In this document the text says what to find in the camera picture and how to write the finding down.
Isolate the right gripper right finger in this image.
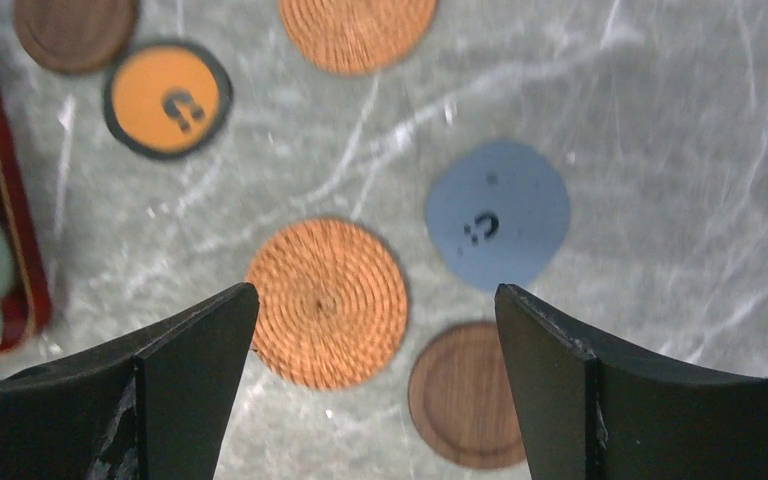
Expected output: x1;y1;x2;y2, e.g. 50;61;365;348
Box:
495;284;768;479

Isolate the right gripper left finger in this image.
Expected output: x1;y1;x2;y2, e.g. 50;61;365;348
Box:
0;283;259;479

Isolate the dark wood coaster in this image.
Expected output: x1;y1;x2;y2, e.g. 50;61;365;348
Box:
13;0;140;74
408;321;526;470

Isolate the woven rattan coaster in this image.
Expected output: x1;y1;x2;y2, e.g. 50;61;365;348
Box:
278;0;437;75
246;217;409;390

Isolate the blue rubber coaster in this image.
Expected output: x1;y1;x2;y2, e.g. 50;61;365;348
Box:
425;140;570;292

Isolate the orange black rubber coaster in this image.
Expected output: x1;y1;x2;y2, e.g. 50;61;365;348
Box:
102;38;233;160

